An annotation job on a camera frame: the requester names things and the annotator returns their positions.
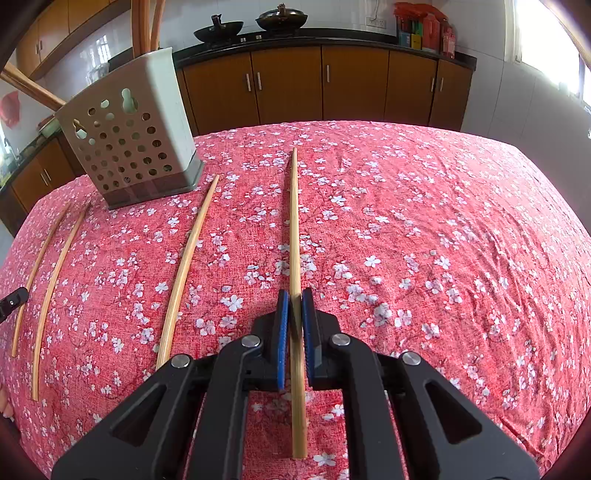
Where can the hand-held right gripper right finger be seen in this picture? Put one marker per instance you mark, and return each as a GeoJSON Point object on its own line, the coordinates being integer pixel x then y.
{"type": "Point", "coordinates": [310, 341]}

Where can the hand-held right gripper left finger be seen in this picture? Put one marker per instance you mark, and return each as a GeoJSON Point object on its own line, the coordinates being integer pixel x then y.
{"type": "Point", "coordinates": [281, 341]}

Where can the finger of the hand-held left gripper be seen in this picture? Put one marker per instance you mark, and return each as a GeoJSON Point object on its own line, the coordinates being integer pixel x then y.
{"type": "Point", "coordinates": [14, 300]}

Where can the bamboo chopstick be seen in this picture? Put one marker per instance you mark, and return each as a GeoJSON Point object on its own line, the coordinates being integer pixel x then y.
{"type": "Point", "coordinates": [157, 23]}
{"type": "Point", "coordinates": [294, 230]}
{"type": "Point", "coordinates": [32, 87]}
{"type": "Point", "coordinates": [187, 263]}
{"type": "Point", "coordinates": [55, 277]}
{"type": "Point", "coordinates": [140, 23]}
{"type": "Point", "coordinates": [34, 272]}

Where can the pale green perforated utensil holder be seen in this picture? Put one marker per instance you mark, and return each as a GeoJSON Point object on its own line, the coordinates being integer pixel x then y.
{"type": "Point", "coordinates": [161, 106]}

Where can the person's left hand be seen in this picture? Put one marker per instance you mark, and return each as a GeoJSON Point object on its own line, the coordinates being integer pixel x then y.
{"type": "Point", "coordinates": [4, 408]}

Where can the red floral tablecloth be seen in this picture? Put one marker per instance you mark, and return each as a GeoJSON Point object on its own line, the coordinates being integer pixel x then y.
{"type": "Point", "coordinates": [415, 230]}

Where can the green basin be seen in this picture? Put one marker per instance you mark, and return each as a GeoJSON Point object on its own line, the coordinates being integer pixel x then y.
{"type": "Point", "coordinates": [48, 127]}

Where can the hanging red plastic bag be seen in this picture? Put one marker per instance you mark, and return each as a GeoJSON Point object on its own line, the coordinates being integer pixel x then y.
{"type": "Point", "coordinates": [10, 108]}

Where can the wooden lower kitchen cabinets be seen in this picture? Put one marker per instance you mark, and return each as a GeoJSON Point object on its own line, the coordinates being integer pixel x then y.
{"type": "Point", "coordinates": [286, 83]}

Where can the wooden kitchen cabinets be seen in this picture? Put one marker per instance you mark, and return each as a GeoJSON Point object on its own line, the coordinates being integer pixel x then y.
{"type": "Point", "coordinates": [55, 27]}
{"type": "Point", "coordinates": [286, 83]}

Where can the wooden upper kitchen cabinets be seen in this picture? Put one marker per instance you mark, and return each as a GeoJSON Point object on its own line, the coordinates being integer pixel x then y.
{"type": "Point", "coordinates": [55, 27]}

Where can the black gas stove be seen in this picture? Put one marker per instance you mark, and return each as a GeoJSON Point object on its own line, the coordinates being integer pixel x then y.
{"type": "Point", "coordinates": [258, 38]}

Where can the black kitchen countertop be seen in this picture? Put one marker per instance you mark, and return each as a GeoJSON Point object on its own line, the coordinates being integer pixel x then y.
{"type": "Point", "coordinates": [341, 36]}

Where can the black wok with lid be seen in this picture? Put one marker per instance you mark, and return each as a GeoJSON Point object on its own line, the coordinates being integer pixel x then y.
{"type": "Point", "coordinates": [281, 19]}

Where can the red seasoning bottles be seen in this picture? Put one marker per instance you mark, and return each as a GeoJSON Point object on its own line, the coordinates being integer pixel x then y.
{"type": "Point", "coordinates": [438, 34]}

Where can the large red plastic bag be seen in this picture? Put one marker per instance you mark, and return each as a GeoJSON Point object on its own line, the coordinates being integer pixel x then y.
{"type": "Point", "coordinates": [411, 9]}

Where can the sliding glass window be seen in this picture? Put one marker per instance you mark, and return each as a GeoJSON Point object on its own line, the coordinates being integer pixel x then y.
{"type": "Point", "coordinates": [549, 41]}

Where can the white wall socket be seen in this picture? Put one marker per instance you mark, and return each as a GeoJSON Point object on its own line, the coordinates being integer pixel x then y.
{"type": "Point", "coordinates": [376, 21]}

